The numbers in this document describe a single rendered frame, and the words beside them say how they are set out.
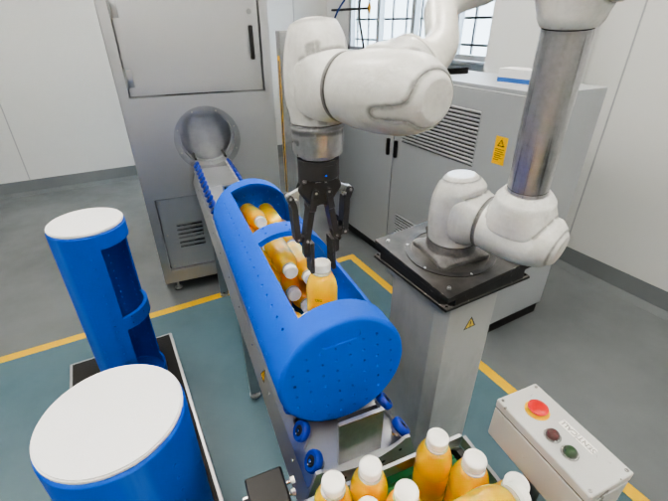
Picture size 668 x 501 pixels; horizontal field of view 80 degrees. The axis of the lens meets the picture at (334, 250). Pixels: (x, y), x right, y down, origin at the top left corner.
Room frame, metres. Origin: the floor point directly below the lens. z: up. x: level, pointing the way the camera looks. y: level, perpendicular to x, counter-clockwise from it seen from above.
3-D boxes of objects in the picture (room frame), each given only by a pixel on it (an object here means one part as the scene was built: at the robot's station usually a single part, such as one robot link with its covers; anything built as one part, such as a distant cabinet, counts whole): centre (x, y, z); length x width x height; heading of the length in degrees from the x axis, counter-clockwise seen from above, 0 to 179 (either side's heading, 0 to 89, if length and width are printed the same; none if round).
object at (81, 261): (1.45, 1.00, 0.59); 0.28 x 0.28 x 0.88
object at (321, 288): (0.69, 0.03, 1.20); 0.07 x 0.07 x 0.17
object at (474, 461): (0.41, -0.24, 1.07); 0.04 x 0.04 x 0.02
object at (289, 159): (2.03, 0.23, 0.85); 0.06 x 0.06 x 1.70; 23
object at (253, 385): (1.46, 0.42, 0.31); 0.06 x 0.06 x 0.63; 23
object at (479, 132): (2.98, -0.64, 0.72); 2.15 x 0.54 x 1.45; 30
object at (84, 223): (1.45, 1.00, 1.03); 0.28 x 0.28 x 0.01
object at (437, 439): (0.45, -0.19, 1.07); 0.04 x 0.04 x 0.02
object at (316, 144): (0.70, 0.03, 1.55); 0.09 x 0.09 x 0.06
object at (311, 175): (0.70, 0.03, 1.48); 0.08 x 0.07 x 0.09; 113
